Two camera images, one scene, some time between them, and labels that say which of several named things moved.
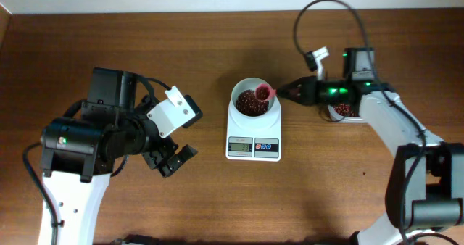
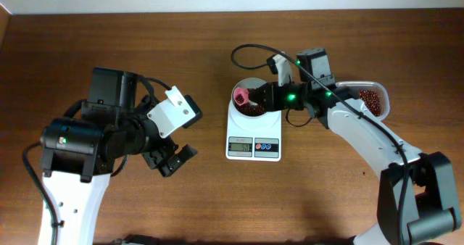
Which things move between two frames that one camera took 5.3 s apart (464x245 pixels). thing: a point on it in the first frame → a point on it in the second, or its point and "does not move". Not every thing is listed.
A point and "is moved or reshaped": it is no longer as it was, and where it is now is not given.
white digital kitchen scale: [250, 138] does not move
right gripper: [312, 91] → [265, 96]
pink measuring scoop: [263, 91] is moved or reshaped
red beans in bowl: [248, 104] does not move
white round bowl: [249, 84] does not move
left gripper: [177, 161] does not move
